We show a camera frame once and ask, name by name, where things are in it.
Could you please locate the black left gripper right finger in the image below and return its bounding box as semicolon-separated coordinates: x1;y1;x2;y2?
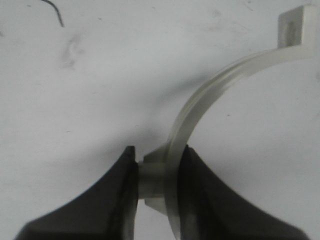
177;146;309;240

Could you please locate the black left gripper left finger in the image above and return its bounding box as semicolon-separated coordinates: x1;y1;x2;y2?
16;146;139;240

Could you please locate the white half pipe clamp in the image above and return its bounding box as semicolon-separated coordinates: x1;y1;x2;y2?
138;4;317;240

